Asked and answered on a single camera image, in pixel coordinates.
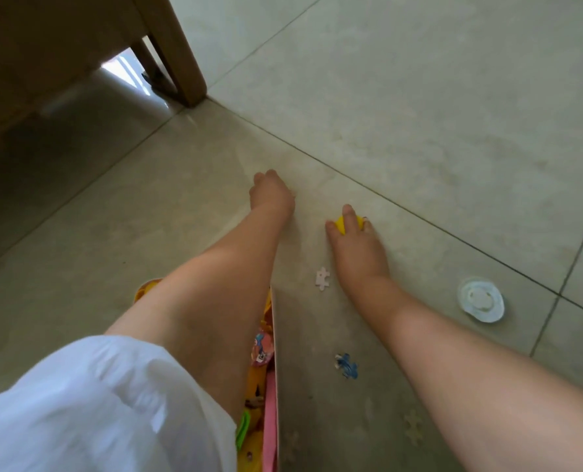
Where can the person's white sleeve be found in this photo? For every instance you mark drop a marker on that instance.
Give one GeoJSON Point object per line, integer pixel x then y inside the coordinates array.
{"type": "Point", "coordinates": [75, 412]}

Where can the pink toy stick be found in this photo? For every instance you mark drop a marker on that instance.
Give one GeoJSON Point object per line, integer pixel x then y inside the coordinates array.
{"type": "Point", "coordinates": [270, 422]}

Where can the white round toy dish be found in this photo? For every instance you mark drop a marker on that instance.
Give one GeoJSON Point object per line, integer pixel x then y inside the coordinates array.
{"type": "Point", "coordinates": [480, 300]}

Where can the person's left forearm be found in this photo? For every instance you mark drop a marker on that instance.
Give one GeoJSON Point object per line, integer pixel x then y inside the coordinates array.
{"type": "Point", "coordinates": [213, 309]}

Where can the person's right forearm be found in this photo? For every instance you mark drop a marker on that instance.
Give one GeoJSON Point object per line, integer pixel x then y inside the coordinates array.
{"type": "Point", "coordinates": [493, 388]}

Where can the white jigsaw puzzle piece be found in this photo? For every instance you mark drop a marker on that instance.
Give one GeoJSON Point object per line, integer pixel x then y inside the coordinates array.
{"type": "Point", "coordinates": [322, 279]}

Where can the pink plastic toy tray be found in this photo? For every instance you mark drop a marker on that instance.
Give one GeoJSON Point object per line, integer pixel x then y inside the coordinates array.
{"type": "Point", "coordinates": [273, 329]}

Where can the person's right hand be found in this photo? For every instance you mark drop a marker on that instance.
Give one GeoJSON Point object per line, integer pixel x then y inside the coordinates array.
{"type": "Point", "coordinates": [360, 255]}

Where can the pink dark toy piece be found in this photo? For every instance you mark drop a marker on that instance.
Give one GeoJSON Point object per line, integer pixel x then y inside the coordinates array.
{"type": "Point", "coordinates": [263, 349]}

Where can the yellow round toy fruit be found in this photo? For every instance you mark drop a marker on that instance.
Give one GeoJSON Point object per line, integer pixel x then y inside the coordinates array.
{"type": "Point", "coordinates": [340, 223]}

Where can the person's left hand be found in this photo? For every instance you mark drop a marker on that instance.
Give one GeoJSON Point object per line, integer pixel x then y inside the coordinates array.
{"type": "Point", "coordinates": [272, 194]}

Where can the dark wooden furniture foot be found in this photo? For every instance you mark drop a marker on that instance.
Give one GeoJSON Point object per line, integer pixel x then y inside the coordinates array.
{"type": "Point", "coordinates": [178, 54]}

